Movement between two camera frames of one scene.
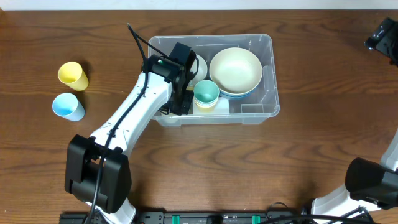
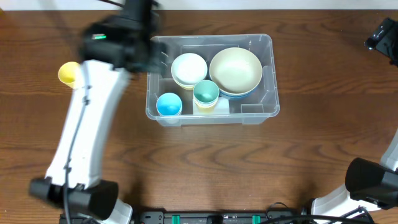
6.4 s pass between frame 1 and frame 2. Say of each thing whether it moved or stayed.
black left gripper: moved
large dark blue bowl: stayed
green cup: stayed
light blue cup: moved
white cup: stayed
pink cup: stayed
